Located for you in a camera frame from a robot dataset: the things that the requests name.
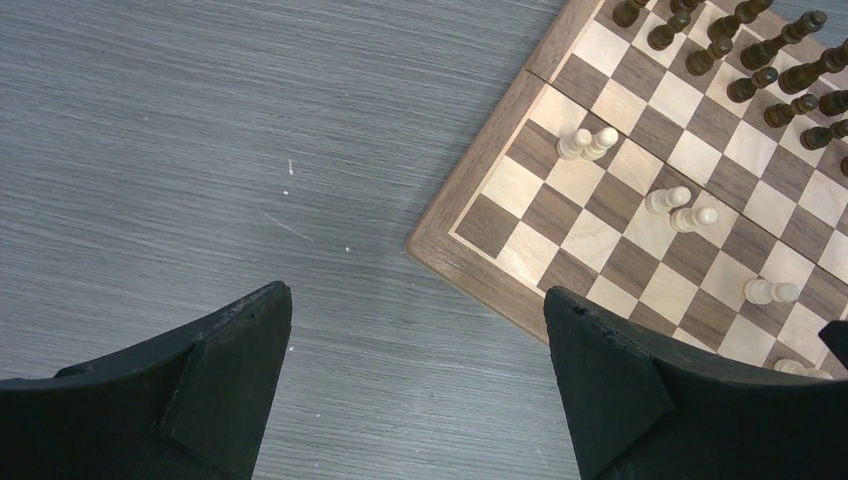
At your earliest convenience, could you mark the white chess piece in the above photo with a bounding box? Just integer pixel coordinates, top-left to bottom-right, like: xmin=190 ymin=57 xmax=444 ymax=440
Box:
xmin=773 ymin=358 xmax=833 ymax=380

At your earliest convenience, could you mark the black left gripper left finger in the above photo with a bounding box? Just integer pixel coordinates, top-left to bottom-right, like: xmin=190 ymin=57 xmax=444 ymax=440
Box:
xmin=1 ymin=281 xmax=292 ymax=479

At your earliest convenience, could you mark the wooden chess board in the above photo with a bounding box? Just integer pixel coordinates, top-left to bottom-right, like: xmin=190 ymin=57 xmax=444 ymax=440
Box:
xmin=406 ymin=1 xmax=847 ymax=378

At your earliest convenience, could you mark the white chess pawn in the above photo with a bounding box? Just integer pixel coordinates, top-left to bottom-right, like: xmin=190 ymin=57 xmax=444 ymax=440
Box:
xmin=743 ymin=279 xmax=800 ymax=305
xmin=669 ymin=207 xmax=718 ymax=233
xmin=556 ymin=128 xmax=593 ymax=160
xmin=581 ymin=127 xmax=619 ymax=161
xmin=645 ymin=186 xmax=692 ymax=215

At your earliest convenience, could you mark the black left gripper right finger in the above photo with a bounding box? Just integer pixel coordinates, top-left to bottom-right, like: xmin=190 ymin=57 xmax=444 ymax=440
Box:
xmin=543 ymin=286 xmax=847 ymax=479

